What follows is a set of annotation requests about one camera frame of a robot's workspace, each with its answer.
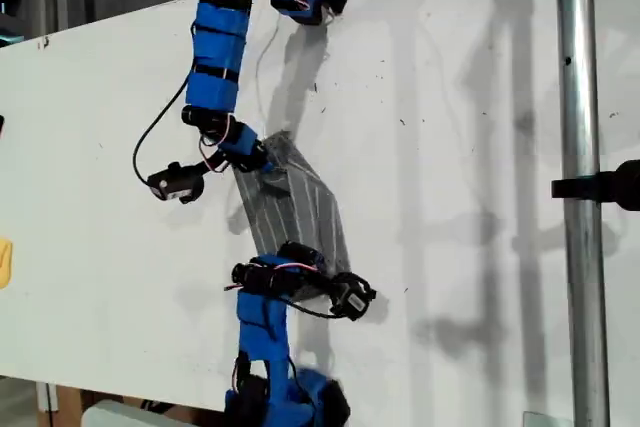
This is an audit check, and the grey white-striped towel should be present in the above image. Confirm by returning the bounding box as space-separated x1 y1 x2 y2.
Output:
232 130 354 304

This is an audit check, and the white plastic box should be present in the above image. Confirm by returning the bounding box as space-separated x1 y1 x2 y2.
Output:
81 398 226 427

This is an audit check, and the brown wooden board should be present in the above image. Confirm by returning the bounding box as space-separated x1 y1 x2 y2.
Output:
56 385 85 427

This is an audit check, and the yellow object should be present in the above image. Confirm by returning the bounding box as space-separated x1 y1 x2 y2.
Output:
0 237 15 290

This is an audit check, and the black clamp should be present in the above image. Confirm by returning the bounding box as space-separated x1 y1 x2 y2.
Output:
551 159 640 212

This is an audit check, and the thin white wire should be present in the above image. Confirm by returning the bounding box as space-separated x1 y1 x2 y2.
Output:
253 10 281 124

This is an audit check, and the steel post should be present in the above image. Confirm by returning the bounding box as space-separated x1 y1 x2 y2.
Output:
553 0 612 427

